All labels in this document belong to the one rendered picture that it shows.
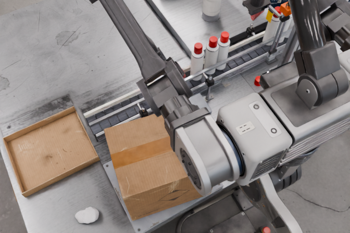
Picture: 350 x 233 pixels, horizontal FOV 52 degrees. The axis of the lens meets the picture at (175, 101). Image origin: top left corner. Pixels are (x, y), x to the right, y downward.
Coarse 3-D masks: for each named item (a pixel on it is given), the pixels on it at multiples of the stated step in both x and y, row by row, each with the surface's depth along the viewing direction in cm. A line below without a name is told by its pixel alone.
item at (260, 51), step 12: (240, 48) 163; (264, 48) 163; (240, 60) 159; (216, 72) 156; (192, 84) 152; (108, 108) 146; (132, 108) 146; (108, 120) 144; (120, 120) 143; (96, 132) 140
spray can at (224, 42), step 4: (224, 32) 141; (220, 36) 142; (224, 36) 140; (228, 36) 140; (220, 40) 142; (224, 40) 141; (228, 40) 142; (220, 44) 143; (224, 44) 143; (228, 44) 143; (220, 48) 144; (224, 48) 144; (228, 48) 145; (220, 52) 146; (224, 52) 146; (220, 56) 148; (224, 56) 148; (220, 60) 150; (224, 64) 154; (216, 68) 156; (220, 68) 155; (224, 68) 157
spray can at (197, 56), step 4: (196, 44) 138; (200, 44) 138; (196, 48) 137; (200, 48) 137; (192, 52) 141; (196, 52) 138; (200, 52) 138; (192, 56) 141; (196, 56) 140; (200, 56) 140; (192, 60) 143; (196, 60) 141; (200, 60) 141; (192, 64) 145; (196, 64) 143; (200, 64) 144; (192, 68) 147; (196, 68) 146; (200, 68) 146; (192, 72) 149; (196, 72) 148; (200, 76) 151; (196, 80) 153
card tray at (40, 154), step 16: (64, 112) 148; (32, 128) 145; (48, 128) 146; (64, 128) 146; (80, 128) 146; (16, 144) 143; (32, 144) 143; (48, 144) 143; (64, 144) 143; (80, 144) 143; (16, 160) 139; (32, 160) 139; (48, 160) 139; (64, 160) 139; (80, 160) 139; (96, 160) 138; (16, 176) 132; (32, 176) 136; (48, 176) 136; (64, 176) 135; (32, 192) 132
